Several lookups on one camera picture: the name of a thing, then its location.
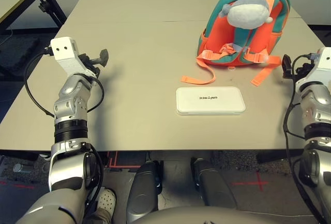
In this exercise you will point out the grey robot leg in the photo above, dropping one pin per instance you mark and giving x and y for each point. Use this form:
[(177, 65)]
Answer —
[(214, 187), (142, 187)]

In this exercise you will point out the grey left robot leg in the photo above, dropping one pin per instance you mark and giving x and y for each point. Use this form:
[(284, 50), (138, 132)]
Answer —
[(142, 187)]

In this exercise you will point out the orange and teal backpack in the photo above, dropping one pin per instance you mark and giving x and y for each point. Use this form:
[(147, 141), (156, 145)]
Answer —
[(219, 43)]

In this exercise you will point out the olive trouser leg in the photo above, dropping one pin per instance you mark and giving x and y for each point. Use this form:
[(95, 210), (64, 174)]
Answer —
[(99, 216)]

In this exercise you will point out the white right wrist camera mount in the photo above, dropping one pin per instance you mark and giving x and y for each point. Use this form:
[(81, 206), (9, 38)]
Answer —
[(323, 63)]

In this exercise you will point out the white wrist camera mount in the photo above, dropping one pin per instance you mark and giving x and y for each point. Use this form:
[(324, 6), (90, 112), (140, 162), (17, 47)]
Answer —
[(64, 49), (323, 63)]

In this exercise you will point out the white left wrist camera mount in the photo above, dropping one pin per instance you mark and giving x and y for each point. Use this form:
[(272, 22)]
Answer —
[(64, 49)]

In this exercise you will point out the white pencil case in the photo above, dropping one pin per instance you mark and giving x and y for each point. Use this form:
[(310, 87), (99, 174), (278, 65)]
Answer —
[(209, 105)]

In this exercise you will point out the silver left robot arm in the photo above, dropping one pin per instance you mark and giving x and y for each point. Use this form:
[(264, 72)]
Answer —
[(67, 115)]

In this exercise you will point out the black table foot bar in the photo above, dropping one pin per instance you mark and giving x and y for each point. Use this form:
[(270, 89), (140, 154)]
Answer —
[(274, 156), (23, 155)]

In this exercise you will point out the grey right robot leg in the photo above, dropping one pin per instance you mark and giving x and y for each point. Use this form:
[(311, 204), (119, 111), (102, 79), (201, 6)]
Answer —
[(214, 187)]

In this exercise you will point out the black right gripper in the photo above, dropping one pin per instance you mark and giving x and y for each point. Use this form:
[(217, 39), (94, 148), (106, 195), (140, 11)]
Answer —
[(303, 70)]

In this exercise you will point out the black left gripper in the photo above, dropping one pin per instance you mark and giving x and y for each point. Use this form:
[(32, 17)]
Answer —
[(90, 65)]

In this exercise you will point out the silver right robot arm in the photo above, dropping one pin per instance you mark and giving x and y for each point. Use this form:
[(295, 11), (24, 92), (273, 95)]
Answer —
[(316, 120)]

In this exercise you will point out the black framed side table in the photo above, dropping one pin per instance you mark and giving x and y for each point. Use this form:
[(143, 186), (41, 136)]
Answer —
[(15, 4)]

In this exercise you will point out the grey robot torso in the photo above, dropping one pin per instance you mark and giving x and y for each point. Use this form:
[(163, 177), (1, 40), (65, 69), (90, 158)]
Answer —
[(207, 217)]

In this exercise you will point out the silver cylinder can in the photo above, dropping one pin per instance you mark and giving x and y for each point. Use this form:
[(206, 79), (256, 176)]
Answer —
[(22, 168)]

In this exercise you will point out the white perforated clog shoe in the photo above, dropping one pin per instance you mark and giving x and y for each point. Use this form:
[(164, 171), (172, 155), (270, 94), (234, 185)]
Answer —
[(107, 200)]

